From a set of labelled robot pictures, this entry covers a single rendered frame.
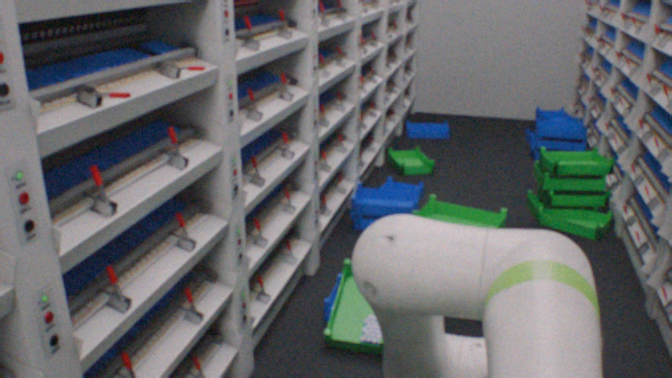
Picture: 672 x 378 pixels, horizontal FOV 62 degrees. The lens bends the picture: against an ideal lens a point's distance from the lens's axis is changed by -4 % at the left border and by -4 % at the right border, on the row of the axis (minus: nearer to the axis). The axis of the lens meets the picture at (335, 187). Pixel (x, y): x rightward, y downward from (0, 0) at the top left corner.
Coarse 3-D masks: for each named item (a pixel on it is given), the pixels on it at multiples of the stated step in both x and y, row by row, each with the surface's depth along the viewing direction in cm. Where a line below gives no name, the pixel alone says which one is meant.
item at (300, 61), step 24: (264, 0) 200; (288, 0) 198; (312, 24) 202; (312, 96) 210; (288, 120) 213; (312, 120) 213; (312, 144) 216; (312, 168) 219; (312, 216) 225; (312, 264) 231
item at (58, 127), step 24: (144, 24) 134; (24, 48) 99; (48, 48) 106; (192, 48) 135; (216, 48) 135; (192, 72) 127; (216, 72) 137; (144, 96) 109; (168, 96) 118; (48, 120) 87; (72, 120) 90; (96, 120) 96; (120, 120) 104; (48, 144) 86
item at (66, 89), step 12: (144, 60) 117; (156, 60) 119; (168, 60) 124; (180, 60) 129; (108, 72) 105; (120, 72) 108; (132, 72) 112; (144, 72) 114; (156, 72) 117; (60, 84) 94; (72, 84) 96; (96, 84) 102; (120, 84) 106; (36, 96) 88; (48, 96) 90; (60, 96) 93; (48, 108) 89
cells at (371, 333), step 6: (372, 318) 187; (366, 324) 187; (372, 324) 186; (366, 330) 185; (372, 330) 184; (378, 330) 184; (366, 336) 183; (372, 336) 183; (378, 336) 182; (360, 342) 184; (366, 342) 184; (372, 342) 182; (378, 342) 181
